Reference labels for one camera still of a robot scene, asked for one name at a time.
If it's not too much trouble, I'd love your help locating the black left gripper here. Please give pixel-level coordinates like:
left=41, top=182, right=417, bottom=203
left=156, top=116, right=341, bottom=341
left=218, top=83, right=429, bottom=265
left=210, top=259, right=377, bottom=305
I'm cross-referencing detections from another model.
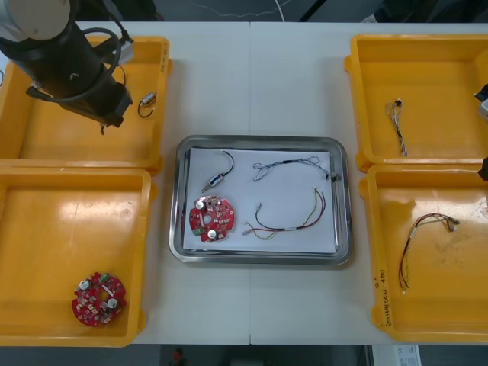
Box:
left=88, top=81, right=133, bottom=136

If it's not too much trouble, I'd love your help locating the round red circuit board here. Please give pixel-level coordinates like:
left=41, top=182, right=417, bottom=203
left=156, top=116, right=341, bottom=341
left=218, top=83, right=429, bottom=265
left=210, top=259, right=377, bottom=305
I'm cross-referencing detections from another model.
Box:
left=188, top=194, right=239, bottom=242
left=71, top=271, right=127, bottom=327

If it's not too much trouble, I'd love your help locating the yellow-orange plastic bin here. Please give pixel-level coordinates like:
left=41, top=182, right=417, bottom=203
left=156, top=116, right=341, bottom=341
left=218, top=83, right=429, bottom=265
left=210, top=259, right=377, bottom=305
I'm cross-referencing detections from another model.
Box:
left=0, top=159, right=158, bottom=348
left=343, top=33, right=488, bottom=173
left=0, top=36, right=173, bottom=173
left=359, top=163, right=488, bottom=344

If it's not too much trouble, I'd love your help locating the small metal solenoid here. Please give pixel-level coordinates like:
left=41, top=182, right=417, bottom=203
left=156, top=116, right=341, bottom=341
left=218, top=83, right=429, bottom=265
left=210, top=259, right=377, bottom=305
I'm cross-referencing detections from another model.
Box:
left=137, top=92, right=159, bottom=119

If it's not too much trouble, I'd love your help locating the metal solenoid blue label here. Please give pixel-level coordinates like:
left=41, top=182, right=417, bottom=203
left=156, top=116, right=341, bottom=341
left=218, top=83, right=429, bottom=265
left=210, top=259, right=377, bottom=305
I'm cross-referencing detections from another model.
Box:
left=201, top=149, right=236, bottom=192

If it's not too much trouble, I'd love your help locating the white sheet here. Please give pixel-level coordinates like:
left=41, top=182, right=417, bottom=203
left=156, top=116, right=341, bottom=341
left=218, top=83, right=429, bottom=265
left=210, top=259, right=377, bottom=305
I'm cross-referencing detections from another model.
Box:
left=181, top=146, right=341, bottom=255

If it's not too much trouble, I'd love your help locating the white labelled box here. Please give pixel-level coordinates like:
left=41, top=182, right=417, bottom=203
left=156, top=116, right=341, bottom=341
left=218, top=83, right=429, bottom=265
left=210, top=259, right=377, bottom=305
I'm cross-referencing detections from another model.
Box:
left=394, top=344, right=423, bottom=366

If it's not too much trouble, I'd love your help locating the steel tray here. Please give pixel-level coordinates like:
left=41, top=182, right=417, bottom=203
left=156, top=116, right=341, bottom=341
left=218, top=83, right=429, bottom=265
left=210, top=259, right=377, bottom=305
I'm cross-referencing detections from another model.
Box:
left=168, top=134, right=354, bottom=267

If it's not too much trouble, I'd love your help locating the red green-yellow black harness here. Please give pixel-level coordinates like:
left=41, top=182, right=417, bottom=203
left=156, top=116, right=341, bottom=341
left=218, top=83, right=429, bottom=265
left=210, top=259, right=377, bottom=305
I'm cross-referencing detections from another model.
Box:
left=241, top=186, right=328, bottom=242

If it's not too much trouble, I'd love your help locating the white-grey twisted wire harness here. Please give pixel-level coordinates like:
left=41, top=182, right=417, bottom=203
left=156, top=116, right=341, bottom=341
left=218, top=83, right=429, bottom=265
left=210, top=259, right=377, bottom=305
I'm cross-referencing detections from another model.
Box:
left=384, top=98, right=409, bottom=158

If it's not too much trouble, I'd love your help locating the red black wire harness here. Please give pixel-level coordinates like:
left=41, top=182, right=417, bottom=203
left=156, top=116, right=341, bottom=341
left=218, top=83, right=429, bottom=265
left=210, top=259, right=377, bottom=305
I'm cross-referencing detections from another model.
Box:
left=396, top=213, right=461, bottom=296

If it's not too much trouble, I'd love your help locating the blue-white twisted wire harness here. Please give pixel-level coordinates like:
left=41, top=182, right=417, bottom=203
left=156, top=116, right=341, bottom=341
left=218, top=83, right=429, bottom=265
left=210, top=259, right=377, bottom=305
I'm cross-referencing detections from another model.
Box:
left=252, top=156, right=341, bottom=182

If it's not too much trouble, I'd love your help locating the white cable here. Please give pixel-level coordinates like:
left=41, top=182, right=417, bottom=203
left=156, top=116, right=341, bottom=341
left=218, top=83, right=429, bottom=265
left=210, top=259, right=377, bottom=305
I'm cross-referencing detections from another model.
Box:
left=189, top=0, right=293, bottom=22

